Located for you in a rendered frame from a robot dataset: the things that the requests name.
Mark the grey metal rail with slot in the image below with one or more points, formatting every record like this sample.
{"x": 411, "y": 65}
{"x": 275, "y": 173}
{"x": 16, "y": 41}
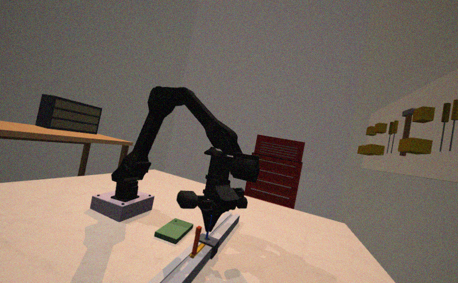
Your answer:
{"x": 184, "y": 269}

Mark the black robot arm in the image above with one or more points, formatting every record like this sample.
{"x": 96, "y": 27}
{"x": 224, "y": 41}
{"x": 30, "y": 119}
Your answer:
{"x": 161, "y": 102}

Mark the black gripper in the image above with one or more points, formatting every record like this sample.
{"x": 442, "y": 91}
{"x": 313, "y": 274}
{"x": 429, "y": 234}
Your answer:
{"x": 189, "y": 200}

